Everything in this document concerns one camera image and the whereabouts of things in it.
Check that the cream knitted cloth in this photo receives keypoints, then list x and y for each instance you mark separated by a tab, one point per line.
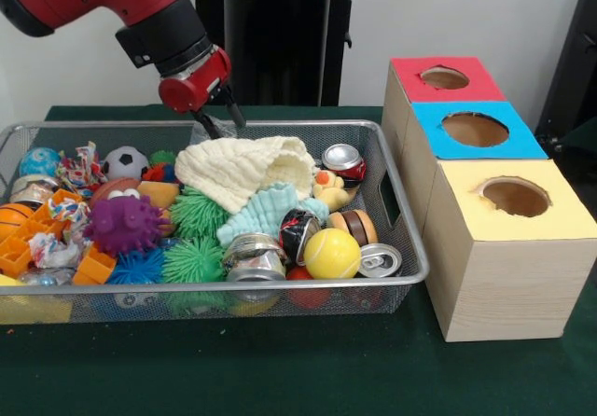
238	164

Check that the dark green table cloth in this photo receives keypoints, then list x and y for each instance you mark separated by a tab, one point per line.
280	369

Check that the silver can with pull tab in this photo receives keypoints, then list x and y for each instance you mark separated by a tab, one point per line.
381	261

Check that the crushed silver can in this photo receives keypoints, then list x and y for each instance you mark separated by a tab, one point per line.
254	257

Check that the light teal cloth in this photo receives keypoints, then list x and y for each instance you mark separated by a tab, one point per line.
266	213

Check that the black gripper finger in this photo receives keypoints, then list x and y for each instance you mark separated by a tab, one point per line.
232	104
208	124

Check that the small orange basketball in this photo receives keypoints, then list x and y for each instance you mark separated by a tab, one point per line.
14	222

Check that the clear shallow mesh bin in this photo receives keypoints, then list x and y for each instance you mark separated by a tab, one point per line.
392	201

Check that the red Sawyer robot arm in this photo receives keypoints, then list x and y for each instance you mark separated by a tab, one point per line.
159	24

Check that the purple spiky ball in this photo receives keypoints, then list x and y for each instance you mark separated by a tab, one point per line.
123	225

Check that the wooden box with three holes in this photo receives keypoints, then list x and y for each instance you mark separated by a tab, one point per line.
508	267

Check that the yellow tennis ball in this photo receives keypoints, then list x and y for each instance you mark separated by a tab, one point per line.
331	254

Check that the green spiky ball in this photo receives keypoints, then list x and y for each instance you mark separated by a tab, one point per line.
193	261

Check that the black side stand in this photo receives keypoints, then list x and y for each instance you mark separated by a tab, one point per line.
578	62

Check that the red soda can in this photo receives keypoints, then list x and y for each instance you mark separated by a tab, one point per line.
343	160

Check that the clear plastic bag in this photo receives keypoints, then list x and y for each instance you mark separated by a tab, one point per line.
199	134

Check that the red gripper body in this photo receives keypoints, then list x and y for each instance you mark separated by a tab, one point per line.
194	82

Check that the small soccer ball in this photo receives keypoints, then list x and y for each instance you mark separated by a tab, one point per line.
126	162

